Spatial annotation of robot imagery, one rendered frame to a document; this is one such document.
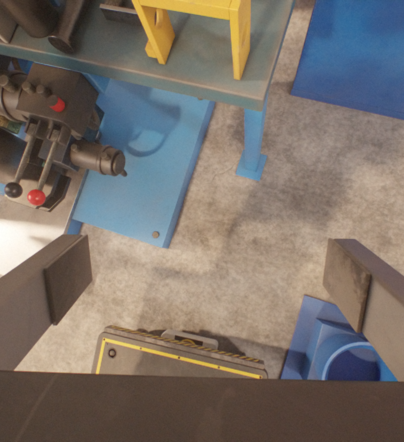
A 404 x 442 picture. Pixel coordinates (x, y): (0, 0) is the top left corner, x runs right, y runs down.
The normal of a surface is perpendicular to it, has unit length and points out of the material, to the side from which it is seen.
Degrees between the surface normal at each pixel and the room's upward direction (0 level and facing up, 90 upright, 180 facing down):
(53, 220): 0
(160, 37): 90
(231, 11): 89
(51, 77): 0
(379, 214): 0
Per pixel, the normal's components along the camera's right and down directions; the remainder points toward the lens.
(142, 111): -0.14, -0.13
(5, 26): 0.95, 0.28
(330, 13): -0.30, 0.95
